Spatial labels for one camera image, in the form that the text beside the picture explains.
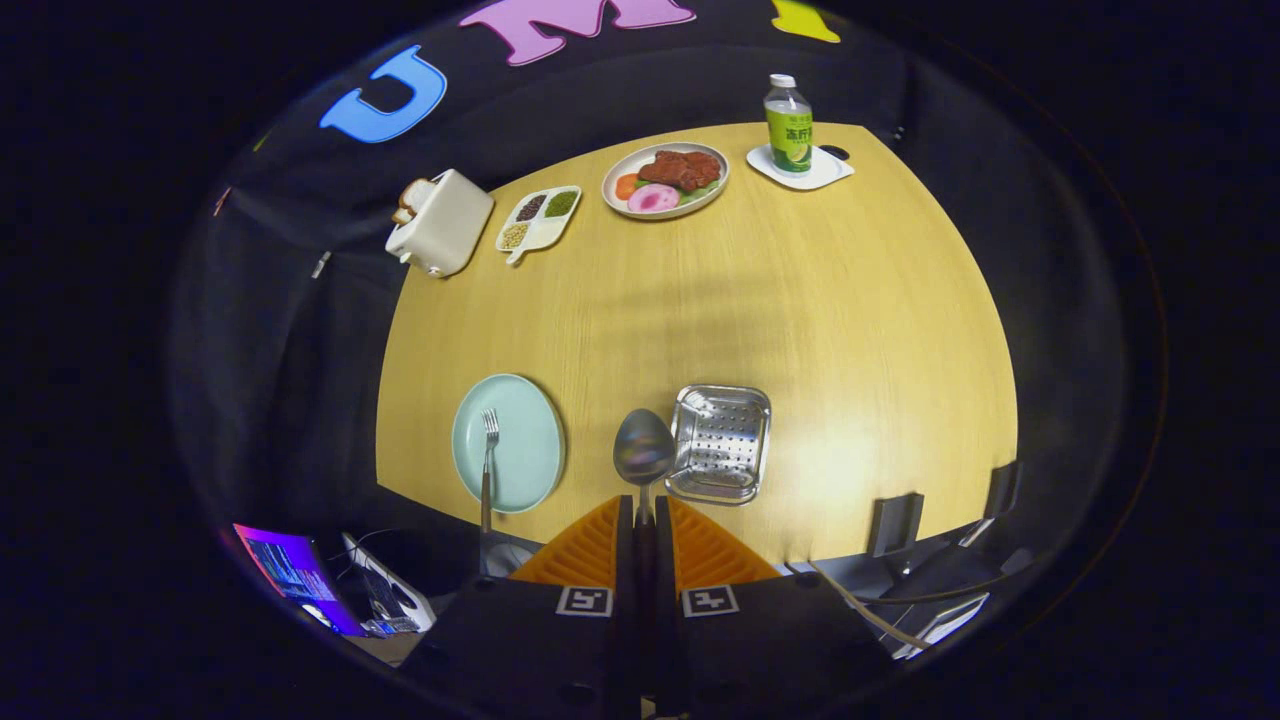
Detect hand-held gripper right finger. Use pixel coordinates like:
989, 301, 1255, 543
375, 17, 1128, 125
655, 495, 893, 713

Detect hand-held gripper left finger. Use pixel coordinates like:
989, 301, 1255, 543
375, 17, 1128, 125
400, 495, 638, 706

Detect steel spoon with wooden handle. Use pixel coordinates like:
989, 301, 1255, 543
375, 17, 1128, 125
613, 408, 677, 531

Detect steel fork with wooden handle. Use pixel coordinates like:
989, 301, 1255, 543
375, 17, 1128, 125
479, 408, 501, 541

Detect perforated steel tray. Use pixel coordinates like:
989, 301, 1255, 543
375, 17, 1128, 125
665, 384, 773, 506

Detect light green plate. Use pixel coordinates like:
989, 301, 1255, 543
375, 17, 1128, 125
451, 374, 567, 515

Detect white flat device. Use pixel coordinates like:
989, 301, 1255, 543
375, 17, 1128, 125
340, 532, 436, 633

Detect laptop with purple screen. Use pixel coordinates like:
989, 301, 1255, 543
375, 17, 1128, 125
233, 523, 366, 638

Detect white divided dish with beans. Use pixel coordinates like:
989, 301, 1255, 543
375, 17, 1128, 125
495, 185, 583, 266

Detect white plate with meat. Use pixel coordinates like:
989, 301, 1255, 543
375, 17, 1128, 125
601, 142, 730, 221

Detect white toaster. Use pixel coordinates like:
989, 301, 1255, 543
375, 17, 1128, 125
385, 168, 495, 278

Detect toast slices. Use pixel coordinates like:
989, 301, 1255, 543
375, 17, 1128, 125
392, 178, 436, 226

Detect white square coaster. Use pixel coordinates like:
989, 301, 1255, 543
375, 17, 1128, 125
746, 143, 855, 192

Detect green label drink bottle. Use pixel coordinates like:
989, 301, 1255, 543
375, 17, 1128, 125
764, 74, 814, 175

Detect black bracket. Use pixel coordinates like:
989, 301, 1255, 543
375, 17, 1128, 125
985, 460, 1021, 519
868, 492, 925, 558

